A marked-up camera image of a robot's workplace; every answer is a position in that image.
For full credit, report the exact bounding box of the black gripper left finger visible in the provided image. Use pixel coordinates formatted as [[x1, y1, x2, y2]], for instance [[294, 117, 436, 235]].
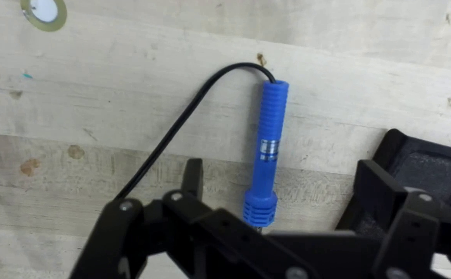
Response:
[[70, 158, 287, 279]]

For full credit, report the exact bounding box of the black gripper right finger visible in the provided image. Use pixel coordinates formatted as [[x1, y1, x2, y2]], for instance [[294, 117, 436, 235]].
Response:
[[336, 128, 451, 279]]

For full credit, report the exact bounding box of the blue spot welding pen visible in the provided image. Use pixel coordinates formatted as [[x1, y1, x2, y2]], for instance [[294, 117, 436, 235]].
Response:
[[243, 80, 290, 229]]

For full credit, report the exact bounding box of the black welding pen cable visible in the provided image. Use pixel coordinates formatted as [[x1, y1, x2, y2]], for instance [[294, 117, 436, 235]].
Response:
[[112, 60, 277, 203]]

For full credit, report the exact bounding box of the small green tape ring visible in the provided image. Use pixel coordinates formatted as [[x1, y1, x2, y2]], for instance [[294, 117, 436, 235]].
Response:
[[19, 0, 68, 32]]

